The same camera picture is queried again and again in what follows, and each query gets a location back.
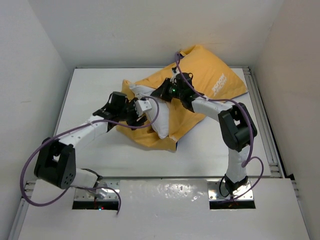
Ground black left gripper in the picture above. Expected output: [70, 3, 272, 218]
[117, 99, 147, 130]

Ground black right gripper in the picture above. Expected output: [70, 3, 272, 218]
[151, 77, 185, 102]

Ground white pillow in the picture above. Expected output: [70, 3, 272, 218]
[128, 83, 173, 140]

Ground yellow blue printed pillowcase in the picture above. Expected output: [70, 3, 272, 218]
[116, 45, 247, 152]

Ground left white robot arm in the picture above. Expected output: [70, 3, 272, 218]
[34, 91, 152, 190]

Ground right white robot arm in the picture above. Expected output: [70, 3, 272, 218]
[151, 72, 258, 196]

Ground white front cover board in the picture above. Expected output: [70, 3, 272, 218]
[19, 178, 309, 240]

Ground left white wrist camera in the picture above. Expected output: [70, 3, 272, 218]
[134, 99, 152, 115]

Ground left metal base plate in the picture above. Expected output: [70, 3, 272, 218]
[74, 179, 120, 202]

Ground metal base plate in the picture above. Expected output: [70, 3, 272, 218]
[74, 179, 120, 202]
[207, 180, 255, 201]

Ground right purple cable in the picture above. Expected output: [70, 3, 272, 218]
[174, 51, 265, 201]

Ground purple cable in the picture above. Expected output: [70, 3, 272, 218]
[19, 96, 161, 216]
[174, 51, 265, 201]

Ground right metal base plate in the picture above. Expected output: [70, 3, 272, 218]
[207, 180, 255, 201]

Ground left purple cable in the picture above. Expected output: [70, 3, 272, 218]
[19, 96, 161, 216]

